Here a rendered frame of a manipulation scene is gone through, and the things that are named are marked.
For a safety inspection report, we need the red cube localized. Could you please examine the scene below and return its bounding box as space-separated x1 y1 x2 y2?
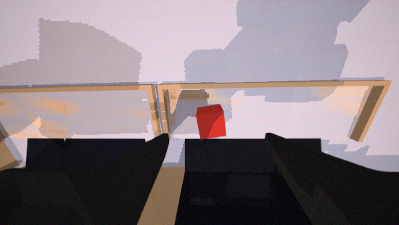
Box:
196 105 226 139

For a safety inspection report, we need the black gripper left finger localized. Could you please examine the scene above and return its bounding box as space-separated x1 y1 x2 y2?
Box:
0 133 169 225

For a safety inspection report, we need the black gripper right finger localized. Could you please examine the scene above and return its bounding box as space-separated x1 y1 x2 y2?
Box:
264 133 399 225

